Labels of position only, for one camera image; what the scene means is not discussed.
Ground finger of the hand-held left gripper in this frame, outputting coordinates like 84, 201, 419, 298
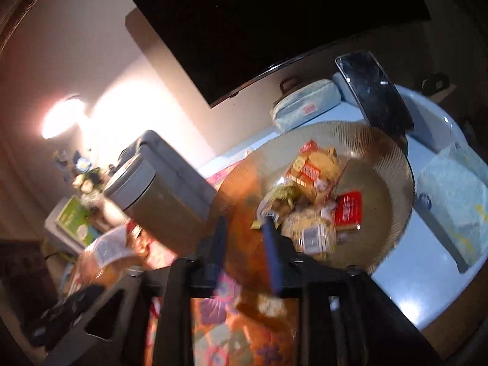
46, 271, 168, 366
23, 284, 105, 351

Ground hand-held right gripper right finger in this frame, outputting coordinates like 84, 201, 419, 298
261, 215, 431, 366

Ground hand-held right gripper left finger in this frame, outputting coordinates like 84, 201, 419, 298
158, 215, 229, 366

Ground clear barcode bread packet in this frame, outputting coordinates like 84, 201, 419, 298
280, 204, 338, 256

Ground red striped clear bread packet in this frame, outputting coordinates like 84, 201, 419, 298
61, 223, 153, 294

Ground green snack packet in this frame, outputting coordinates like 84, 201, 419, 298
257, 181, 302, 222

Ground small red snack packet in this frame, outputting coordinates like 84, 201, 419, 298
333, 191, 363, 229

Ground orange biscuit packet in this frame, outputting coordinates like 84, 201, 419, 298
286, 141, 346, 204

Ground ribbed glass plate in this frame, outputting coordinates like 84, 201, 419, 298
208, 120, 416, 294

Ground floral woven cloth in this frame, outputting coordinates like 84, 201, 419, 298
145, 149, 306, 366

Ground artificial flower bouquet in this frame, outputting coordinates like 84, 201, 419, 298
53, 149, 115, 199

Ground white tissue pack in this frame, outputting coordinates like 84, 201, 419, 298
417, 143, 488, 271

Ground white desk lamp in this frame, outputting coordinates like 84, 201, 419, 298
40, 95, 86, 140

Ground black smartphone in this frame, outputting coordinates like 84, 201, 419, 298
335, 50, 415, 142

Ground pale blue stand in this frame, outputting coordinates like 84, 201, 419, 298
332, 72, 468, 153

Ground black flat screen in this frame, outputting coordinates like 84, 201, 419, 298
110, 0, 431, 109

